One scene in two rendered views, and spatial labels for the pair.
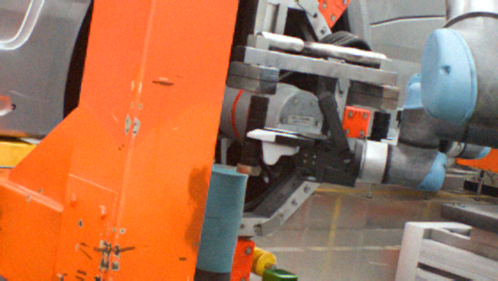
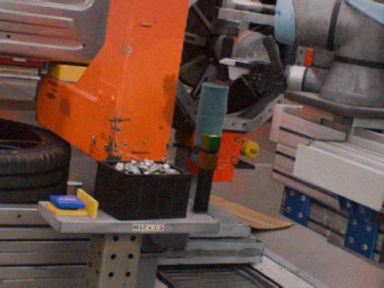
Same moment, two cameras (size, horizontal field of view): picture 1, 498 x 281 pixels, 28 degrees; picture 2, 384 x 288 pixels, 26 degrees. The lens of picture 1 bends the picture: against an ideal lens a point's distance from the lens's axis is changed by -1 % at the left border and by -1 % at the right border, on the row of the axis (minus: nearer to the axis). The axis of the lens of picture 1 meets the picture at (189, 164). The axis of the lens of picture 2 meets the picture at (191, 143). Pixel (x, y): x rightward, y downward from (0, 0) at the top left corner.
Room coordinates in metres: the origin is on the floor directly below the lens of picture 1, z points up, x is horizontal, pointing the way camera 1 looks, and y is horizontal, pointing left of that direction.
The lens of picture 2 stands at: (-0.62, -0.43, 0.98)
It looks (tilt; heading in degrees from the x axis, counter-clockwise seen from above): 10 degrees down; 9
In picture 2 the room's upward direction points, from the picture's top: 9 degrees clockwise
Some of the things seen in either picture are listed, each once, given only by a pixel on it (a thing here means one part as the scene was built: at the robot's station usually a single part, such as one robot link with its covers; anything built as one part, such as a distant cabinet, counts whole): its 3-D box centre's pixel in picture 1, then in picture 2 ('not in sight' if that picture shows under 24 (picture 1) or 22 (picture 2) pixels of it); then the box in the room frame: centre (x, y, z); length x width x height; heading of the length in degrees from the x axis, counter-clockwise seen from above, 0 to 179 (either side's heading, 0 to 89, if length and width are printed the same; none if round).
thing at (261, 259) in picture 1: (232, 251); (234, 142); (2.30, -0.13, 0.51); 0.29 x 0.06 x 0.06; 38
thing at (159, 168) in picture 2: not in sight; (142, 187); (1.35, -0.02, 0.51); 0.20 x 0.14 x 0.13; 137
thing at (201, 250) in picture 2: not in sight; (181, 237); (2.28, 0.01, 0.13); 0.50 x 0.36 x 0.10; 128
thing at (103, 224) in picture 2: not in sight; (129, 217); (1.33, 0.00, 0.44); 0.43 x 0.17 x 0.03; 128
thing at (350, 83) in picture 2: not in sight; (356, 80); (1.27, -0.49, 0.87); 0.15 x 0.15 x 0.10
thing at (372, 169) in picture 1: (371, 161); (296, 78); (1.84, -0.33, 0.81); 0.08 x 0.05 x 0.08; 175
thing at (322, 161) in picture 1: (326, 157); (269, 76); (1.85, -0.25, 0.80); 0.12 x 0.08 x 0.09; 85
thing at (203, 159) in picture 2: not in sight; (207, 160); (1.45, -0.16, 0.59); 0.04 x 0.04 x 0.04; 38
